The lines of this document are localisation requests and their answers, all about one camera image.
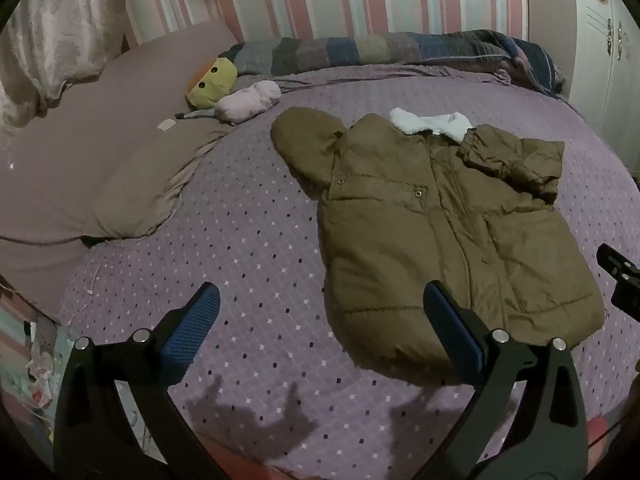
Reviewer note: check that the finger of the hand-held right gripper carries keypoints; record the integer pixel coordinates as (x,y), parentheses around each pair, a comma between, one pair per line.
(617,262)
(627,302)

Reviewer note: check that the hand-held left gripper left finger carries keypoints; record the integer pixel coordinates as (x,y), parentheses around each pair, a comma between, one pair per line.
(192,330)

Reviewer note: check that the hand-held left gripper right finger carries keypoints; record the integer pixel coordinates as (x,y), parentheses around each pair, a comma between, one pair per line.
(452,330)

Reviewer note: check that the olive jacket with fleece collar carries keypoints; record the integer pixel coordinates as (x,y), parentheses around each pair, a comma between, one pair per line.
(400,240)

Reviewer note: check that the tan pillow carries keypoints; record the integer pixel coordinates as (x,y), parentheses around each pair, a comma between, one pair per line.
(145,190)

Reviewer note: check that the pale floral cloth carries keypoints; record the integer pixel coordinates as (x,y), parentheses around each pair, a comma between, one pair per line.
(40,365)

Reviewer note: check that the white wardrobe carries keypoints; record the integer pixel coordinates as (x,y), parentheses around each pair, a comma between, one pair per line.
(600,75)

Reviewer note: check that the white fabric tag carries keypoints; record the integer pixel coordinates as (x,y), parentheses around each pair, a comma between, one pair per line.
(166,125)

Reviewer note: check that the pink rolled cushion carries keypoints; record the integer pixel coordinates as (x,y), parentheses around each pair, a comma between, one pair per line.
(245,102)

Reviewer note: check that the large mauve pillow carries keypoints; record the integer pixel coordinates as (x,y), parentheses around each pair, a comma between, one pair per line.
(75,125)

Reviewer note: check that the yellow plush toy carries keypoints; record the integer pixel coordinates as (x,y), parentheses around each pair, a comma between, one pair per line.
(212,82)

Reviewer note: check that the patchwork quilt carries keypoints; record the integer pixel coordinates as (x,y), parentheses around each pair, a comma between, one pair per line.
(380,50)

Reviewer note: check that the white lace curtain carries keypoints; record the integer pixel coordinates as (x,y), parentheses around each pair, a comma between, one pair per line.
(55,25)

